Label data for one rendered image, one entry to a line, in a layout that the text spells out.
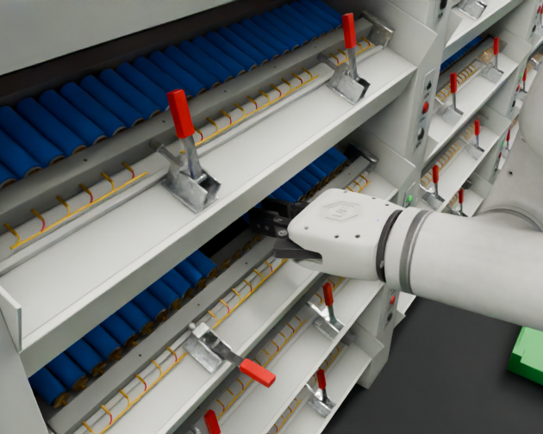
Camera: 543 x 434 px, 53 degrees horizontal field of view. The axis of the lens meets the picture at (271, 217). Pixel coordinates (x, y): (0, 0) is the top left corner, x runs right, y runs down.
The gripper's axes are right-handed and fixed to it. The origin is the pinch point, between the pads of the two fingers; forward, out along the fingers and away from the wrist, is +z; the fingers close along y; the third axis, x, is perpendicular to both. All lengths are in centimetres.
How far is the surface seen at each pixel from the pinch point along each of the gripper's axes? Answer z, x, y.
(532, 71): 3, 26, -148
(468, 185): 5, 43, -95
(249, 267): 0.0, 3.8, 5.2
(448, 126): -3, 8, -52
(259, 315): -2.5, 8.0, 7.6
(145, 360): 0.0, 3.7, 21.5
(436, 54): -6.8, -9.9, -33.9
